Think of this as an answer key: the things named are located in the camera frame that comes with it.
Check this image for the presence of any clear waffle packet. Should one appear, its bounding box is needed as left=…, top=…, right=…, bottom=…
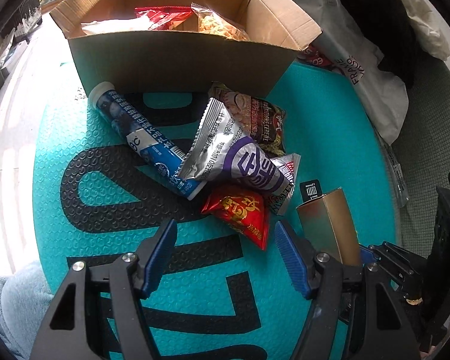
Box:
left=191, top=2, right=250, bottom=41

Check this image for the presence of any cardboard box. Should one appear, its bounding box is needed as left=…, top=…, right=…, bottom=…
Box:
left=49, top=0, right=322, bottom=100

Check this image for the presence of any silver purple snack packet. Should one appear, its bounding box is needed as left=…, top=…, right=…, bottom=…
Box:
left=178, top=97, right=302, bottom=217

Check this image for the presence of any blue tablet tube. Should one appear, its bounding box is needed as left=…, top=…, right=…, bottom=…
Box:
left=88, top=81, right=208, bottom=200

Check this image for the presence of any translucent white snack packet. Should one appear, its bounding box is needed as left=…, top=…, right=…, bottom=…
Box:
left=80, top=19, right=153, bottom=35

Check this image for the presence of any cream garment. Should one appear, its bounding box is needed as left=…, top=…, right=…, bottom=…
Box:
left=385, top=0, right=450, bottom=61

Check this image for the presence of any white printed plastic bag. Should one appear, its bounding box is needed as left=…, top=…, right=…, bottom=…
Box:
left=286, top=0, right=410, bottom=146

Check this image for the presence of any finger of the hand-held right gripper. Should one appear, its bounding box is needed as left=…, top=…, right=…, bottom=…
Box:
left=360, top=242, right=430, bottom=289

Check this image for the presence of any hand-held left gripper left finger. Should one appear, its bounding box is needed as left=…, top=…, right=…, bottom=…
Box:
left=30, top=218, right=179, bottom=360

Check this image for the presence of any blue fleece blanket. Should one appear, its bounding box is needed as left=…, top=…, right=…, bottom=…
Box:
left=0, top=258, right=58, bottom=360

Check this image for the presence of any clear plastic strip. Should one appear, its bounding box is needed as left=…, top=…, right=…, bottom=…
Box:
left=376, top=134, right=410, bottom=208

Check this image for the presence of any dark red snack packet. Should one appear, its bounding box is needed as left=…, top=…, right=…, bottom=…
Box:
left=134, top=6, right=194, bottom=31

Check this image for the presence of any green quilted sofa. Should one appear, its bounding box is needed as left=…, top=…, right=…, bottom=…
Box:
left=391, top=59, right=450, bottom=211

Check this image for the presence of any small red snack packet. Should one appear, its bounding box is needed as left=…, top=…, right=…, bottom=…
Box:
left=201, top=185, right=271, bottom=251

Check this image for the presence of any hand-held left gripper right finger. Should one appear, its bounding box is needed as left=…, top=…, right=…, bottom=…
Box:
left=274, top=220, right=421, bottom=360

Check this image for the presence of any red white printed packet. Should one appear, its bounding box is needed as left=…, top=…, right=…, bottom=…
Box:
left=297, top=44, right=337, bottom=71

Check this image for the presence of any teal bubble mailer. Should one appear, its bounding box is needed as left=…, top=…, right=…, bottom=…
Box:
left=33, top=59, right=403, bottom=360

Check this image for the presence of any small gold carton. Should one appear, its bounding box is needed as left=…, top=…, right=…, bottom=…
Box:
left=296, top=187, right=362, bottom=268

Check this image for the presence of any brown cereal packet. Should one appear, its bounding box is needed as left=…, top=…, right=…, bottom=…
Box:
left=208, top=81, right=287, bottom=157

